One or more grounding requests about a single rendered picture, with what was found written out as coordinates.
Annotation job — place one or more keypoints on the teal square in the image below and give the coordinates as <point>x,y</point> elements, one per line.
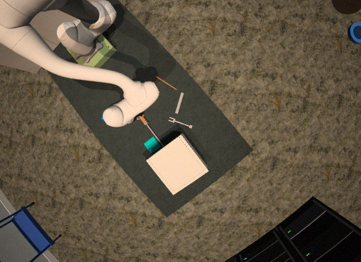
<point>152,145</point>

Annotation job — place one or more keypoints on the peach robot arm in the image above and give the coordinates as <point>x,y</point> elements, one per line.
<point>79,36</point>

